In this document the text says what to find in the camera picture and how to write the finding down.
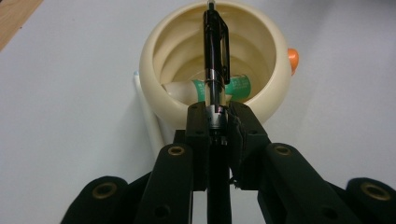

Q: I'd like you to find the white and green glue stick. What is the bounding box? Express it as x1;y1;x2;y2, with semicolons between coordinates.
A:
161;73;253;105

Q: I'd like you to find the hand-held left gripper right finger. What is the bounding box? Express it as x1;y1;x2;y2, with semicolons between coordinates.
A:
228;100;362;224

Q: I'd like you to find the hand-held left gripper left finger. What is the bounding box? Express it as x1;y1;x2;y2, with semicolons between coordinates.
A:
134;101;210;224

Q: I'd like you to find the black pen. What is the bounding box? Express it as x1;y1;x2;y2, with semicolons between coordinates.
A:
202;0;233;224

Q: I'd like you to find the cream ribbed pen holder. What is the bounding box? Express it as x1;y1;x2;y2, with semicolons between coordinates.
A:
138;0;301;131

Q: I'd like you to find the wooden board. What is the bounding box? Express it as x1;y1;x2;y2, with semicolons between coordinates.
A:
0;0;45;52

